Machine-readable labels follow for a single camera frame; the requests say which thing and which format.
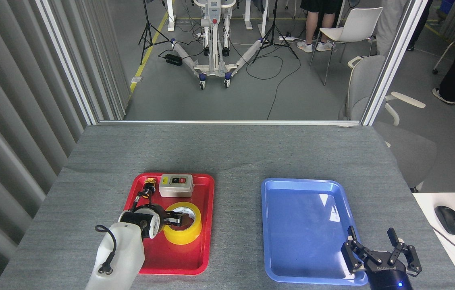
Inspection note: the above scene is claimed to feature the silver frame post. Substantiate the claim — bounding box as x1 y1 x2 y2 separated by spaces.
360 0 430 126
34 0 100 125

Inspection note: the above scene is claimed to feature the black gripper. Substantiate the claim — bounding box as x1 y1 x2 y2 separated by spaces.
157 209 190 234
340 226 422 290

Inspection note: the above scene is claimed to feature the white desk leg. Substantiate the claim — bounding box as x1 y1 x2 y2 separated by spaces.
243 0 253 30
166 0 177 32

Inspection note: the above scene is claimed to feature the black tripod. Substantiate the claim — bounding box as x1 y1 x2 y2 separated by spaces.
251 0 299 65
139 0 171 66

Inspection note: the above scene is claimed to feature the blue plastic tray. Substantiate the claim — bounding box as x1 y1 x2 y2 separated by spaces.
261 178 371 286

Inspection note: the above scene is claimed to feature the white plastic chair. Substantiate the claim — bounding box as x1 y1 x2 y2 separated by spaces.
310 7 384 86

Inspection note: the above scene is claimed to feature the grey office chair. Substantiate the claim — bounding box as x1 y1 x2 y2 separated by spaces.
337 55 438 193

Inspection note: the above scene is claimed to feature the grey pleated curtain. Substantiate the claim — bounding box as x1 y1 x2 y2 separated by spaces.
0 0 132 290

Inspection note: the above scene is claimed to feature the silver frame rail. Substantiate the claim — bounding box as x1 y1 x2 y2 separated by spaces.
98 120 362 125

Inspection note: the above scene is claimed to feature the white desk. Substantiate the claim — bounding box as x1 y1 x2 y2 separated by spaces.
412 192 455 290

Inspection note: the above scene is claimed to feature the white two-button switch box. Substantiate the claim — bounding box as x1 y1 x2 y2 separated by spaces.
159 174 194 198

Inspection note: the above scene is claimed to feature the orange push button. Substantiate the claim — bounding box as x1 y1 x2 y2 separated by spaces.
143 176 158 198

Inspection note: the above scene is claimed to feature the black floor cable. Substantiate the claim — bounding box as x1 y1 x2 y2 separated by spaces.
246 54 301 120

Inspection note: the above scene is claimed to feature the black computer mouse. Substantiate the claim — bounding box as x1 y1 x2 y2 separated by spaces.
434 205 455 236

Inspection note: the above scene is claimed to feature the white wheeled stand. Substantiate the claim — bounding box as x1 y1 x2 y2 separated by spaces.
171 0 266 90

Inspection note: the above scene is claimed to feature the yellow tape roll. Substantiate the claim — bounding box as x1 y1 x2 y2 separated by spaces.
163 202 203 245

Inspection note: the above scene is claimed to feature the red plastic tray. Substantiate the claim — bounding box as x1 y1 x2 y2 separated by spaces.
123 173 215 276

